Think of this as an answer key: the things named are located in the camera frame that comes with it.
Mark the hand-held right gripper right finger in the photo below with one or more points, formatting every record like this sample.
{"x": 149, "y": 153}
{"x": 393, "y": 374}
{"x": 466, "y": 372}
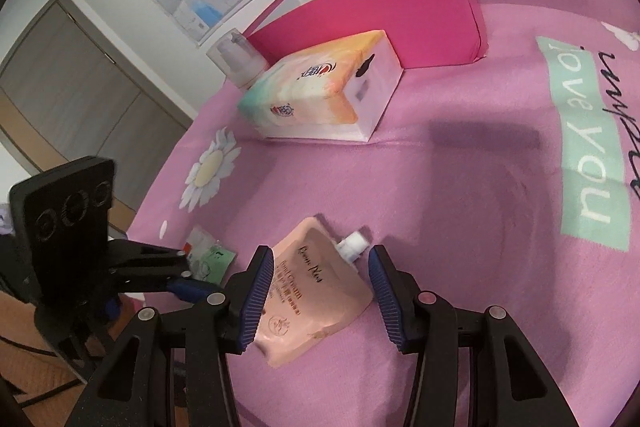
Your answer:
{"x": 385, "y": 302}

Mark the orange tissue pack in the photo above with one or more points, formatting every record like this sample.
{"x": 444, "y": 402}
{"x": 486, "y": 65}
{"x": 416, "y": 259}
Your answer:
{"x": 315, "y": 92}

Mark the pink cream pouch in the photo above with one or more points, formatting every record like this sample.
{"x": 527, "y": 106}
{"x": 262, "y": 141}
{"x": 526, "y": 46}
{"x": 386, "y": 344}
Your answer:
{"x": 310, "y": 297}

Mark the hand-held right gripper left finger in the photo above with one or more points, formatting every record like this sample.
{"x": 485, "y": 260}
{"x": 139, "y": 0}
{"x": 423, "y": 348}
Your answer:
{"x": 255, "y": 302}

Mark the pink printed blanket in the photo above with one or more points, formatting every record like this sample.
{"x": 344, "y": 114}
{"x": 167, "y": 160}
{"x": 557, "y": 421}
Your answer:
{"x": 450, "y": 207}

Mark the grey wardrobe door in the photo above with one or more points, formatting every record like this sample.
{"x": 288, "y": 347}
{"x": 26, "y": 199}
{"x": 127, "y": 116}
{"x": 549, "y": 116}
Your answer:
{"x": 75, "y": 97}

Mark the small green packet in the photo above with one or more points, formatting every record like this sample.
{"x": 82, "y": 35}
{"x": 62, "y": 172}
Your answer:
{"x": 215, "y": 264}

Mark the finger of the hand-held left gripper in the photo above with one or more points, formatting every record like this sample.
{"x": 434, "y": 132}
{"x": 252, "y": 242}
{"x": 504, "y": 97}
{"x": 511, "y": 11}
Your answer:
{"x": 190, "y": 291}
{"x": 150, "y": 257}

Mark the clear plastic cup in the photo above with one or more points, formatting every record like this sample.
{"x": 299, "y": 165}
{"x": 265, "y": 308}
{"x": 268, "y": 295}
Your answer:
{"x": 240, "y": 62}

